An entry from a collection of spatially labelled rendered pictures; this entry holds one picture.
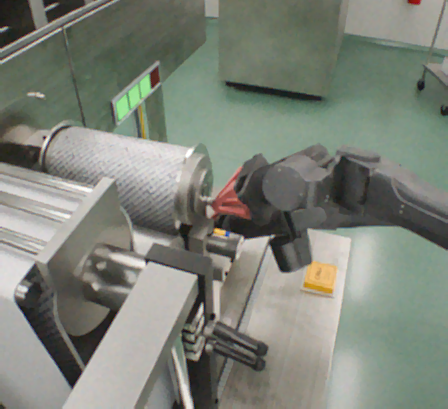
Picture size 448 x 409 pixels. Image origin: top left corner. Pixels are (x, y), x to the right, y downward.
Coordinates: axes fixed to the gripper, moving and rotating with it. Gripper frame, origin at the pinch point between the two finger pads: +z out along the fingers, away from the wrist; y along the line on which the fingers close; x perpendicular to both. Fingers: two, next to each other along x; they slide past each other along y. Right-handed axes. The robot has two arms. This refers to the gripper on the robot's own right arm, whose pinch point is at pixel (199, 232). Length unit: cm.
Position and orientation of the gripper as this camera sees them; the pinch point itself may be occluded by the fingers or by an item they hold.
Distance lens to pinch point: 82.2
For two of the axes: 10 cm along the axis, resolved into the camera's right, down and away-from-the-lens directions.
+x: -4.7, -7.7, -4.4
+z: -8.3, 2.0, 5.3
